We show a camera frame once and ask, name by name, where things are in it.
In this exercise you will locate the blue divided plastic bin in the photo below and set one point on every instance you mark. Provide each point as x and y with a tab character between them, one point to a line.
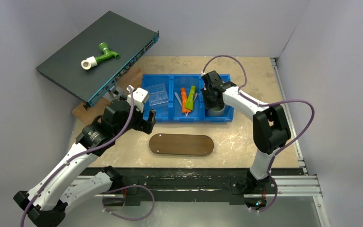
173	113

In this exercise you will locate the metal bracket on board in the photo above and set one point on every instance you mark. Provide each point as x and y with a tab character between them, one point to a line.
117	93

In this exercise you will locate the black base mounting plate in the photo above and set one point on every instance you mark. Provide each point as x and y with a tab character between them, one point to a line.
229	185

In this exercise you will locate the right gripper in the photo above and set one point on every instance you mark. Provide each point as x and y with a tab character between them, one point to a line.
211	98

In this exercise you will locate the green toothpaste tube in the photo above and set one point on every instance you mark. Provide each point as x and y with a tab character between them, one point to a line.
190	99

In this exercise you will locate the clear plastic blister pack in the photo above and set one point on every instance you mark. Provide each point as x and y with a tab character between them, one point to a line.
158	96

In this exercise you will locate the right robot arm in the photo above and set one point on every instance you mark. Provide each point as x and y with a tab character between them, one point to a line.
270	127

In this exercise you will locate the white toothbrush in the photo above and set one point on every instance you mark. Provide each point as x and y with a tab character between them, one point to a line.
178	98

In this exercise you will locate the brown oval wooden tray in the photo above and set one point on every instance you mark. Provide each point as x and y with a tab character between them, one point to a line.
181	144

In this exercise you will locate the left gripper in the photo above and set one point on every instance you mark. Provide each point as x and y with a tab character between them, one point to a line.
144	126

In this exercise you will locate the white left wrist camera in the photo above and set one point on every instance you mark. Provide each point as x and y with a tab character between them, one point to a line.
137	97

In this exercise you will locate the dark network switch box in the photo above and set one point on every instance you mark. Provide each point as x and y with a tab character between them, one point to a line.
129	39

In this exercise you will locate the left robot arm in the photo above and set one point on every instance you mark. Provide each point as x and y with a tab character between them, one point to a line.
47	204

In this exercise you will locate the grey mug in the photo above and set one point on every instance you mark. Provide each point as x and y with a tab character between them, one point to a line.
216	111

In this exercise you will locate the wooden board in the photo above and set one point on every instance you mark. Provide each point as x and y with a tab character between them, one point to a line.
132	77

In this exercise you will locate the green white pipe fitting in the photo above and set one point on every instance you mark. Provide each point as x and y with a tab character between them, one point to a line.
93	61

